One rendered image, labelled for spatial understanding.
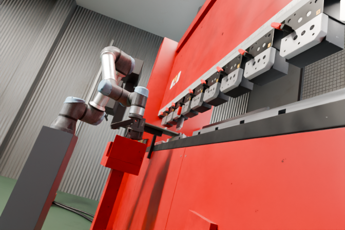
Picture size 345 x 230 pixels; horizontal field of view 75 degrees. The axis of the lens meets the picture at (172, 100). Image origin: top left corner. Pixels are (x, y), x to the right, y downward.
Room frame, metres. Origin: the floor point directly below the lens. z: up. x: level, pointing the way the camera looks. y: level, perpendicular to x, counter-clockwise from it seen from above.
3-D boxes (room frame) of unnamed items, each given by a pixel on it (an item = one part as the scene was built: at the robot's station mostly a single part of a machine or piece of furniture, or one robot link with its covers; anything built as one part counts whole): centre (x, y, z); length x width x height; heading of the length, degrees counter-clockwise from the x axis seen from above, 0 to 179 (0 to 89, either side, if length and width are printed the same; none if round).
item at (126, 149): (1.19, 0.17, 0.75); 0.20 x 0.16 x 0.18; 19
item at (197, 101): (1.34, -0.18, 1.21); 0.15 x 0.09 x 0.17; 12
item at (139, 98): (1.14, 0.17, 1.03); 0.09 x 0.08 x 0.11; 40
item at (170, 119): (1.92, -0.05, 1.21); 0.15 x 0.09 x 0.17; 12
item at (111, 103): (2.77, 0.72, 1.42); 0.45 x 0.12 x 0.36; 7
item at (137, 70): (2.83, 0.64, 1.52); 0.51 x 0.25 x 0.85; 7
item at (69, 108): (1.46, 0.60, 0.94); 0.13 x 0.12 x 0.14; 130
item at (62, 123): (1.45, 0.61, 0.82); 0.15 x 0.15 x 0.10
